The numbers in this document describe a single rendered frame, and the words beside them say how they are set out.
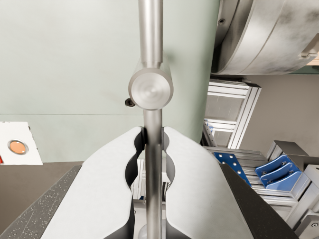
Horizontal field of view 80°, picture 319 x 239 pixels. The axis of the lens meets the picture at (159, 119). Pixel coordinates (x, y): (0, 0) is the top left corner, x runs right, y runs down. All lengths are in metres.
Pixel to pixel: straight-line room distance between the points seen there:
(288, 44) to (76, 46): 0.27
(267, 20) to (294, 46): 0.06
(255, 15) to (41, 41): 0.25
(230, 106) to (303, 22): 1.22
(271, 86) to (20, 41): 1.71
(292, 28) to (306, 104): 1.76
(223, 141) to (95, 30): 1.49
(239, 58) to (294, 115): 1.75
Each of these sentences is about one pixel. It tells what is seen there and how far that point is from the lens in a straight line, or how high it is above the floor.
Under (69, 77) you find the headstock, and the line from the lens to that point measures 0.26.
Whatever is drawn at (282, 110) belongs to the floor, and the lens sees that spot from 1.96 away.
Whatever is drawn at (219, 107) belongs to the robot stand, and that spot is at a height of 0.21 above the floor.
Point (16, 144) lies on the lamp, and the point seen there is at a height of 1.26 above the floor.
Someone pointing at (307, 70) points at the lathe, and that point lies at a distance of 1.22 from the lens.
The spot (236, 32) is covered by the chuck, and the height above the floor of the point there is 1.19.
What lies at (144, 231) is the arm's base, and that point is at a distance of 0.59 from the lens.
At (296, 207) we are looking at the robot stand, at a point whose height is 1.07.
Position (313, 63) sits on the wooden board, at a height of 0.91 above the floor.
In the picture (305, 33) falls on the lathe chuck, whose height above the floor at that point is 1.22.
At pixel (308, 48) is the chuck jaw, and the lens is 0.36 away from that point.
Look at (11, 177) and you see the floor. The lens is 2.61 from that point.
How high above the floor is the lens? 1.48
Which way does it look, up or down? 62 degrees down
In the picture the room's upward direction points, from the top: 180 degrees clockwise
